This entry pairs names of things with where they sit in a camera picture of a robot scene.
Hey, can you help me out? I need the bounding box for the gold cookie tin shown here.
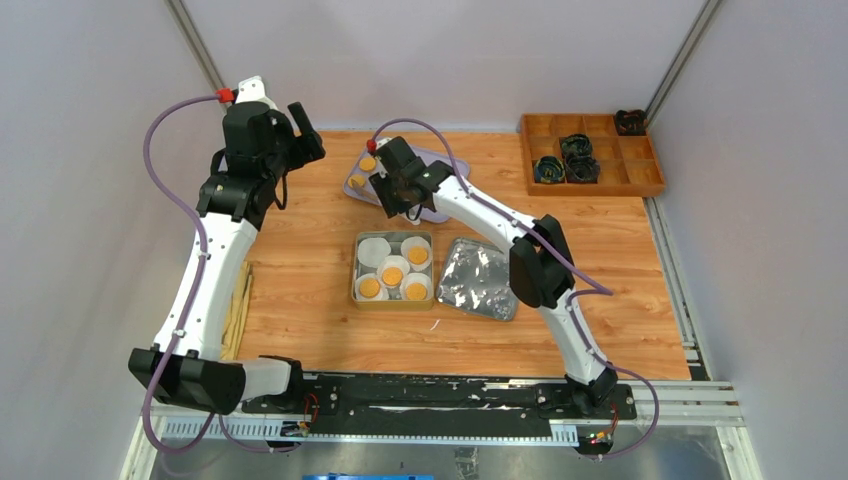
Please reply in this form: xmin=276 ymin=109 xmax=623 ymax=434
xmin=350 ymin=231 xmax=435 ymax=312

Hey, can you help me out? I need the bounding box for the rolled green blue tie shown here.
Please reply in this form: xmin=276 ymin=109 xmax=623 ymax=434
xmin=559 ymin=133 xmax=593 ymax=159

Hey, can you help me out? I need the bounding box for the round yellow cookie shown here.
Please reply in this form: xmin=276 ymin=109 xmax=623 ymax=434
xmin=358 ymin=156 xmax=378 ymax=173
xmin=405 ymin=282 xmax=429 ymax=301
xmin=348 ymin=174 xmax=367 ymax=190
xmin=381 ymin=266 xmax=404 ymax=288
xmin=407 ymin=246 xmax=430 ymax=265
xmin=358 ymin=277 xmax=381 ymax=299

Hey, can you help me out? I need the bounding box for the aluminium frame rail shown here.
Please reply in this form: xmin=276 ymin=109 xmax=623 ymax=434
xmin=164 ymin=0 xmax=226 ymax=90

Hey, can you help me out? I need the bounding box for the white paper cup top-right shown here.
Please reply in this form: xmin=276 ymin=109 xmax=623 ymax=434
xmin=401 ymin=236 xmax=433 ymax=272

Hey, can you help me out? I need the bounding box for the rolled dark tie corner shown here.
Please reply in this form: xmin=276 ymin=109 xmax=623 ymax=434
xmin=613 ymin=109 xmax=647 ymax=136

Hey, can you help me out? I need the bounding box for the white paper cup centre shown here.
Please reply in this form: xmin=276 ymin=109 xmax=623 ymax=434
xmin=376 ymin=255 xmax=411 ymax=289

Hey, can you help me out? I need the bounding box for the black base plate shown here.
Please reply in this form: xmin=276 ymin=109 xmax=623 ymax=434
xmin=242 ymin=373 xmax=637 ymax=439

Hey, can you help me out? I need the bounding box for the wooden compartment tray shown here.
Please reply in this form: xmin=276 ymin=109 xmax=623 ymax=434
xmin=519 ymin=113 xmax=666 ymax=198

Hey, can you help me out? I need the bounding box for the metal tongs grey handle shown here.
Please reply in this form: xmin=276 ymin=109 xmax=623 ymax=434
xmin=353 ymin=186 xmax=423 ymax=225

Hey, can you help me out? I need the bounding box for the white paper cup bottom-right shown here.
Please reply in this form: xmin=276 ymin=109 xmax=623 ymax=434
xmin=400 ymin=272 xmax=433 ymax=302

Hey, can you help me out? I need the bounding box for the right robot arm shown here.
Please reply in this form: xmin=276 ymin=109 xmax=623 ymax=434
xmin=366 ymin=136 xmax=618 ymax=418

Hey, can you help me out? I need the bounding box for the white paper cup top-left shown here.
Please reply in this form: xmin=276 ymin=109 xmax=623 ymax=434
xmin=356 ymin=237 xmax=392 ymax=269

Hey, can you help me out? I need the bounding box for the rolled dark tie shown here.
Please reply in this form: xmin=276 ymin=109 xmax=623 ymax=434
xmin=564 ymin=155 xmax=601 ymax=184

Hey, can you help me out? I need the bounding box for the silver tin lid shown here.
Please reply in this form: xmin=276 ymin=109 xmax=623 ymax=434
xmin=436 ymin=237 xmax=519 ymax=322

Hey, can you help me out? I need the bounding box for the white paper cup bottom-left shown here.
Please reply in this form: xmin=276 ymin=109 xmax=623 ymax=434
xmin=353 ymin=273 xmax=389 ymax=302

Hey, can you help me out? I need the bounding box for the lavender plastic tray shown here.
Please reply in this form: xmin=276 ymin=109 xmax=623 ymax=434
xmin=342 ymin=145 xmax=471 ymax=224

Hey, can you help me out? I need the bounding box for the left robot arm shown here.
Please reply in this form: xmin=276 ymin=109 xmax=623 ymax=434
xmin=128 ymin=101 xmax=326 ymax=415

